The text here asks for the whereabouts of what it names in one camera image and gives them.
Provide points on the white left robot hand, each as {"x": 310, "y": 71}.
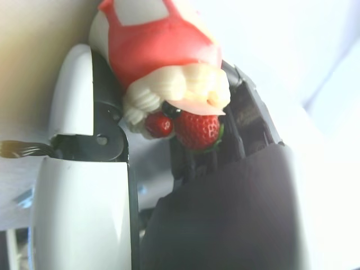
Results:
{"x": 78, "y": 211}

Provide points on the strawberry toy cake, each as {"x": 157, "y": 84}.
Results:
{"x": 154, "y": 45}

